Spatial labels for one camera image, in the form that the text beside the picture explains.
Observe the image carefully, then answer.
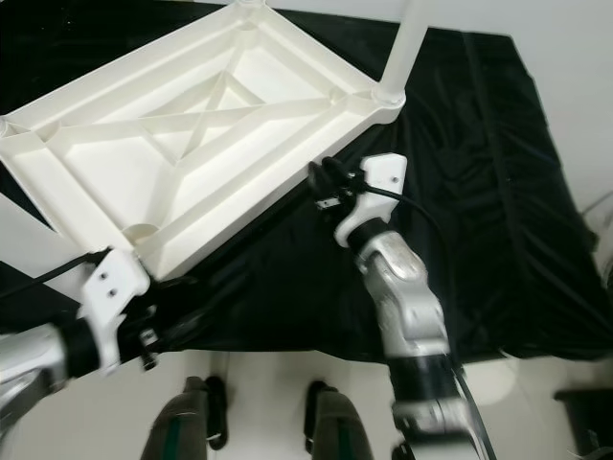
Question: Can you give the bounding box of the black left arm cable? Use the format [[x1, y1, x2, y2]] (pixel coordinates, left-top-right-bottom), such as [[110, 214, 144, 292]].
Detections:
[[0, 251, 112, 300]]

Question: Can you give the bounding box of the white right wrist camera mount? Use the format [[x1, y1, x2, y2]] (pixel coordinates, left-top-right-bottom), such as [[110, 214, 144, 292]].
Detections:
[[335, 153, 409, 246]]

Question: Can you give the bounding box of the white plastic children table top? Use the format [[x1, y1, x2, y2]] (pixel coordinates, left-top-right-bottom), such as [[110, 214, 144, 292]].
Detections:
[[0, 3, 408, 282]]

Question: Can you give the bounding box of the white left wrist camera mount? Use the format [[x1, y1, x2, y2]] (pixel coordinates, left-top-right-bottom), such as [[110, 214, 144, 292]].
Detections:
[[79, 247, 152, 371]]

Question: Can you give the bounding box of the black table cloth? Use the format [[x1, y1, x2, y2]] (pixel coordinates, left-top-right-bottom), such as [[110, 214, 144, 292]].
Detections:
[[0, 0, 613, 363]]

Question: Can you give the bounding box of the grey robot right leg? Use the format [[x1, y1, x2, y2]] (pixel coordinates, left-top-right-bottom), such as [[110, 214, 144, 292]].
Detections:
[[302, 380, 389, 460]]

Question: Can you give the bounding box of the grey robot leg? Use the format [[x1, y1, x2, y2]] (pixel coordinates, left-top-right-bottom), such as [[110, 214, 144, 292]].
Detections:
[[144, 376, 231, 460], [302, 380, 389, 460]]

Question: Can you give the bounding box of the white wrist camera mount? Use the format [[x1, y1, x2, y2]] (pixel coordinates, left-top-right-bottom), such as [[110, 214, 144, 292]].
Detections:
[[335, 153, 409, 246], [79, 247, 152, 371]]

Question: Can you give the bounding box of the grey robot left leg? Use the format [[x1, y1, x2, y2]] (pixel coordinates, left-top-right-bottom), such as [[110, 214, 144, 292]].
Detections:
[[144, 376, 231, 460]]

